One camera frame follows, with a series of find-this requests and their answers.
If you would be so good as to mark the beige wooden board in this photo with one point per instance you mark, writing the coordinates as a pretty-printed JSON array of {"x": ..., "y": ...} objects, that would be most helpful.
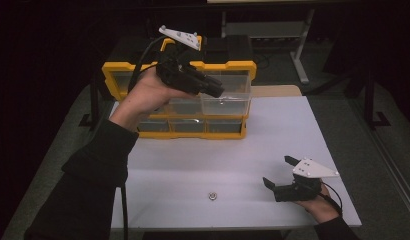
[{"x": 276, "y": 91}]

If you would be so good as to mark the white-legged desk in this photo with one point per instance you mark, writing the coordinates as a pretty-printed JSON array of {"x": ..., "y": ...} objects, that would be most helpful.
[{"x": 300, "y": 60}]

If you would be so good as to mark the grid of clear drawers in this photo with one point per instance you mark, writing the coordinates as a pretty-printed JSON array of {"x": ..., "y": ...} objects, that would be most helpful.
[{"x": 188, "y": 126}]

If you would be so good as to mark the clear plastic drawer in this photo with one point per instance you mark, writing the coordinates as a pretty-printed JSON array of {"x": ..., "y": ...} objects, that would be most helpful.
[{"x": 233, "y": 106}]

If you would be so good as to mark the black metal stand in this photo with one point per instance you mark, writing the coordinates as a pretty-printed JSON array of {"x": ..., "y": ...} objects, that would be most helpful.
[
  {"x": 369, "y": 100},
  {"x": 94, "y": 103}
]

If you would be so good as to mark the person's left hand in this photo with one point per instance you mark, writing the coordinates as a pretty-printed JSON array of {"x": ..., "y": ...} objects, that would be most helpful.
[{"x": 143, "y": 96}]

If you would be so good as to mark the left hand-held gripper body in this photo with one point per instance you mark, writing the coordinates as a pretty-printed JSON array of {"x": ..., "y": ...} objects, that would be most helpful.
[{"x": 179, "y": 75}]

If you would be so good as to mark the person's right hand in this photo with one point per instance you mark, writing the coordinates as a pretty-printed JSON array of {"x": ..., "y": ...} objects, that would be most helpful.
[{"x": 321, "y": 210}]

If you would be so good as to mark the yellow black organizer cabinet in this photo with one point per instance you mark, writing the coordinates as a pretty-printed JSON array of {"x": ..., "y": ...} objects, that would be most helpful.
[{"x": 233, "y": 65}]

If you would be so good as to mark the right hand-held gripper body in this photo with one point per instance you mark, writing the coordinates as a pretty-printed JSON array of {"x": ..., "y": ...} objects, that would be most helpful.
[{"x": 301, "y": 191}]

